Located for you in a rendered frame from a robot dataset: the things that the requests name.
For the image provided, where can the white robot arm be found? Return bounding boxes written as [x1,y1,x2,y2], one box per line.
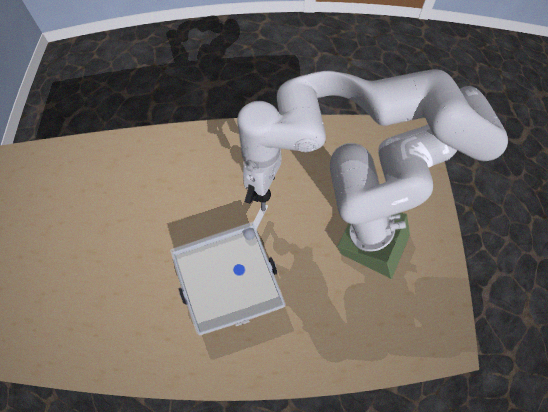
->
[237,69,508,251]

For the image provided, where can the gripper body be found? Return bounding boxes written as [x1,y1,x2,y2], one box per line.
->
[243,149,282,196]

